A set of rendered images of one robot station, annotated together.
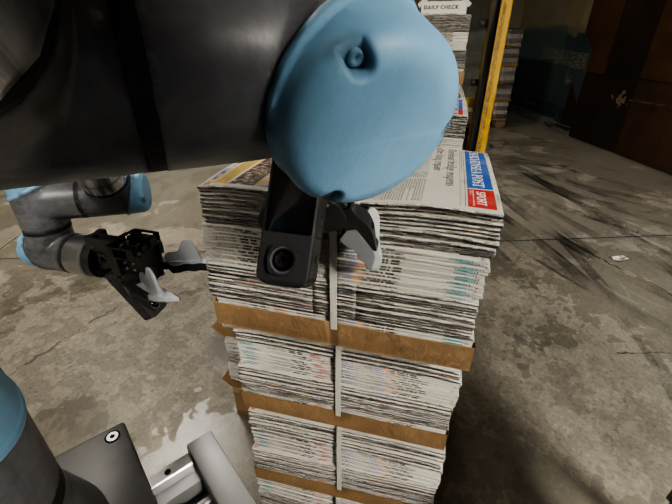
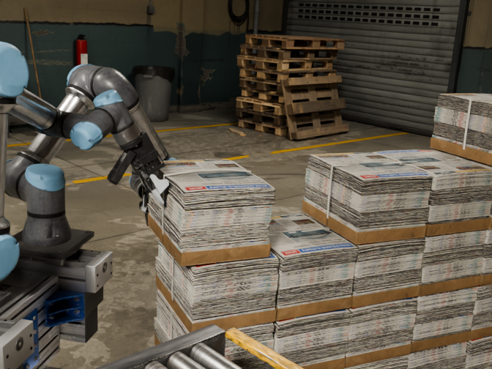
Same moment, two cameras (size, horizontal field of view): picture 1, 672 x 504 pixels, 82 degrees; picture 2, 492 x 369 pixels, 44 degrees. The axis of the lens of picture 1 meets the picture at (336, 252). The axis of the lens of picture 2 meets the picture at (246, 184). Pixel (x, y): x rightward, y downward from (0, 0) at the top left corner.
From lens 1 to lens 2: 168 cm
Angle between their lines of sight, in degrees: 48
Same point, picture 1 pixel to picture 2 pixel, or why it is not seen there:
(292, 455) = (162, 328)
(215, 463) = (102, 255)
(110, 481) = (76, 236)
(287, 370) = (165, 265)
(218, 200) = not seen: hidden behind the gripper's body
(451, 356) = (178, 256)
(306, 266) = (112, 176)
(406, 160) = (85, 144)
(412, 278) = (174, 214)
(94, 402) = not seen: hidden behind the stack
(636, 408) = not seen: outside the picture
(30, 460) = (56, 198)
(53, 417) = (142, 312)
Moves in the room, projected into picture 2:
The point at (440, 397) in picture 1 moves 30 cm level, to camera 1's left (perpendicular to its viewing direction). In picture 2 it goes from (190, 294) to (140, 261)
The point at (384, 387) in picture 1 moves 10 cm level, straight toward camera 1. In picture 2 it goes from (181, 284) to (151, 289)
